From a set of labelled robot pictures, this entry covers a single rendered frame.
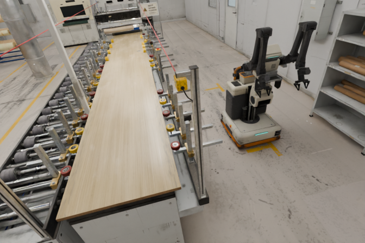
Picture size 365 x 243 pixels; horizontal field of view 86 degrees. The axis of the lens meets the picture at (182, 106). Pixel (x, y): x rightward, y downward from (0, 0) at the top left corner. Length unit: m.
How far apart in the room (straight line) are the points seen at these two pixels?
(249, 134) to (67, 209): 2.09
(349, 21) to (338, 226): 2.34
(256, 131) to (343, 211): 1.14
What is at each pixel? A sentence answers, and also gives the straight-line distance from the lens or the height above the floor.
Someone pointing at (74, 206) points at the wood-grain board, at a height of 0.90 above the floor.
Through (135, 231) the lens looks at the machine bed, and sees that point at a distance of 1.78.
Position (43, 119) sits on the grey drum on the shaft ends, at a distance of 2.80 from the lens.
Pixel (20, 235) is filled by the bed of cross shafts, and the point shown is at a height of 0.71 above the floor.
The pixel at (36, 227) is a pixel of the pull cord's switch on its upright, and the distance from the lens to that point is 1.71.
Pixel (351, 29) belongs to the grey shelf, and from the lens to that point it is 3.45.
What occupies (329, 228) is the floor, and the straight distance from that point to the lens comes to 2.53.
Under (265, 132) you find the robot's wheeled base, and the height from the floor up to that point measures 0.25.
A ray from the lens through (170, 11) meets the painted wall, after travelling 12.53.
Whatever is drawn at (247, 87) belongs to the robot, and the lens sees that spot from 2.71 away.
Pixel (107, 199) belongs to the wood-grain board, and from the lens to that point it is 1.50.
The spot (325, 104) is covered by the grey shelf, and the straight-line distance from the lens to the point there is 3.87.
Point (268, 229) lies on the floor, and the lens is 2.33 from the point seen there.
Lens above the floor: 2.05
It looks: 33 degrees down
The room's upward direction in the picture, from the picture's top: 7 degrees counter-clockwise
